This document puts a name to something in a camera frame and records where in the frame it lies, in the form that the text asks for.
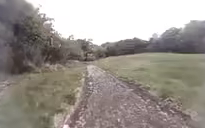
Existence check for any grass field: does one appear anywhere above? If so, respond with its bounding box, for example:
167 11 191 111
93 52 205 128

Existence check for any grey gravel path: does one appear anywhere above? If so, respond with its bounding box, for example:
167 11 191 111
62 64 195 128

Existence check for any row of trees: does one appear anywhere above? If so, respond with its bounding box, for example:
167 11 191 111
99 14 205 57
0 0 106 81

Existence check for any grass verge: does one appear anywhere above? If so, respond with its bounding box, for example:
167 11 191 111
0 61 88 128

